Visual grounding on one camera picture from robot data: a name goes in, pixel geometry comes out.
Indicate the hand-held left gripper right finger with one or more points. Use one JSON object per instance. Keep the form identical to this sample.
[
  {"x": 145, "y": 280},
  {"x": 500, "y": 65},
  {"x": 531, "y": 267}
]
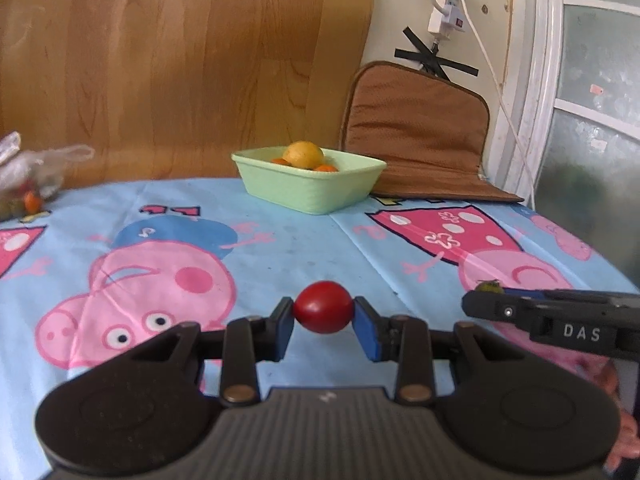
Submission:
[{"x": 366, "y": 332}]

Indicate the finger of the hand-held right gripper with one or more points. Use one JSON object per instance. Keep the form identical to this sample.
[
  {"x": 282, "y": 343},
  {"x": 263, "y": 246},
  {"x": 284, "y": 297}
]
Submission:
[
  {"x": 550, "y": 293},
  {"x": 500, "y": 308}
]

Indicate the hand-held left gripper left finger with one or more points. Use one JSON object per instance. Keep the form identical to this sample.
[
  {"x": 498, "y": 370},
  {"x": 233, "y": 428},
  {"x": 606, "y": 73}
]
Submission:
[{"x": 284, "y": 330}]

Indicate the small green tomato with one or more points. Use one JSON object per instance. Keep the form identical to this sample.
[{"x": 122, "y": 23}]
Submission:
[{"x": 489, "y": 287}]

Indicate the red tomato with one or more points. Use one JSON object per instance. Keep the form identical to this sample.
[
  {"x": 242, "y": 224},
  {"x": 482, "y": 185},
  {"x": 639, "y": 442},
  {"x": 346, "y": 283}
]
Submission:
[{"x": 322, "y": 314}]

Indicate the green plastic basket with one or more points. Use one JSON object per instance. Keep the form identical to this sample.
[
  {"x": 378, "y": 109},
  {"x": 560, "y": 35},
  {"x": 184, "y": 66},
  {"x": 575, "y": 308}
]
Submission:
[{"x": 310, "y": 187}]

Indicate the mandarin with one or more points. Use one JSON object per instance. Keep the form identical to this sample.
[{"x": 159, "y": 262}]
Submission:
[
  {"x": 327, "y": 168},
  {"x": 279, "y": 161}
]

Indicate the large yellow grapefruit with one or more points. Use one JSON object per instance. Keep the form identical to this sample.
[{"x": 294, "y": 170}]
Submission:
[{"x": 302, "y": 154}]

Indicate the person's right hand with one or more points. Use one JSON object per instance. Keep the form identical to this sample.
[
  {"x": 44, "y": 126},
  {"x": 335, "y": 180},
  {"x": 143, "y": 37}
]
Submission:
[{"x": 625, "y": 440}]

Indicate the blue cartoon printed tablecloth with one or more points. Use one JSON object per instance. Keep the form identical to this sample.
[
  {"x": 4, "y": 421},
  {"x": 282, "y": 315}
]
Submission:
[{"x": 300, "y": 250}]

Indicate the brown seat cushion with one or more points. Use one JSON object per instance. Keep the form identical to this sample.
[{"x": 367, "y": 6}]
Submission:
[{"x": 415, "y": 130}]

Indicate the black tape cross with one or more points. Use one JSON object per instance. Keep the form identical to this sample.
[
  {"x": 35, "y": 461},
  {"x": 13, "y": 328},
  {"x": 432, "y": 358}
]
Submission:
[{"x": 435, "y": 57}]

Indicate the wooden board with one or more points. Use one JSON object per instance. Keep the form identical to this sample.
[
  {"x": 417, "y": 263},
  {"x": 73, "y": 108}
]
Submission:
[{"x": 175, "y": 60}]

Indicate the clear plastic bag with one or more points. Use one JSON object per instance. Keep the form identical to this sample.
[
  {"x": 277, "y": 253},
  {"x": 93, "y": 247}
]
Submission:
[{"x": 35, "y": 175}]

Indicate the white power strip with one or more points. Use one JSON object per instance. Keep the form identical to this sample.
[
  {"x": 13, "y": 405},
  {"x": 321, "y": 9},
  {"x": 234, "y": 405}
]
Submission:
[{"x": 447, "y": 15}]

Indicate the white window frame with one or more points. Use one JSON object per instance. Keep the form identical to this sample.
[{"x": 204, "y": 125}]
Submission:
[{"x": 540, "y": 85}]

